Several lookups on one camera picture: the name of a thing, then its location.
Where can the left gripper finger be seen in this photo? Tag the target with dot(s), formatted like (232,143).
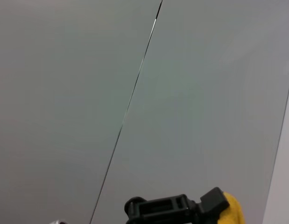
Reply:
(172,207)

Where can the yellow and grey towel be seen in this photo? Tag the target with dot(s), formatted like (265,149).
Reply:
(234,210)

